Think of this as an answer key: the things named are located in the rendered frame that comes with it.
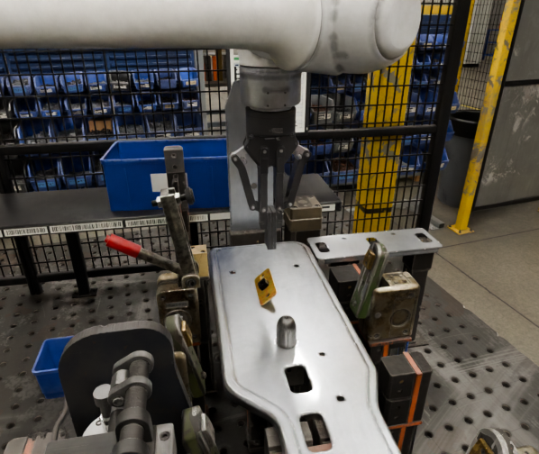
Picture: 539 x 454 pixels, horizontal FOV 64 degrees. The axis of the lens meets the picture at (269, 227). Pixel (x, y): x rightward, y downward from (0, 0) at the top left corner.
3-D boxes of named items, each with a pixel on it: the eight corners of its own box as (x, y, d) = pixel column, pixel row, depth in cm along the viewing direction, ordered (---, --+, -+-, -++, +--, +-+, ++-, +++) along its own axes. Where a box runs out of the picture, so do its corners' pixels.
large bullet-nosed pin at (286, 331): (297, 354, 67) (299, 321, 64) (278, 357, 67) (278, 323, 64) (293, 340, 70) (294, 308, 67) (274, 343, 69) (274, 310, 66)
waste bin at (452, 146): (507, 207, 359) (531, 120, 326) (458, 216, 344) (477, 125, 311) (464, 186, 401) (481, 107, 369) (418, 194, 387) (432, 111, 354)
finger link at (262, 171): (269, 148, 65) (260, 148, 64) (268, 215, 70) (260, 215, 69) (265, 140, 68) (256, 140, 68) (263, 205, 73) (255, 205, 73)
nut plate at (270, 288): (278, 293, 75) (273, 289, 74) (261, 306, 75) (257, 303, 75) (269, 267, 82) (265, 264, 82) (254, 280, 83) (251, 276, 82)
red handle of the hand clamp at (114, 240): (198, 277, 72) (106, 239, 66) (191, 287, 72) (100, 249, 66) (196, 264, 75) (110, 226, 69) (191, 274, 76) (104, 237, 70)
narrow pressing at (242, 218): (278, 228, 103) (280, 79, 87) (231, 232, 101) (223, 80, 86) (278, 227, 103) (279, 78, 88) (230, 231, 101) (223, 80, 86)
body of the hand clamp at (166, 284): (210, 431, 87) (196, 288, 72) (176, 437, 86) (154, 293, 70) (208, 408, 92) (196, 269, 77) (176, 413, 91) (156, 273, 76)
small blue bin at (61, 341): (87, 396, 95) (79, 367, 91) (40, 404, 94) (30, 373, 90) (95, 361, 105) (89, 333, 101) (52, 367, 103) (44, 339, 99)
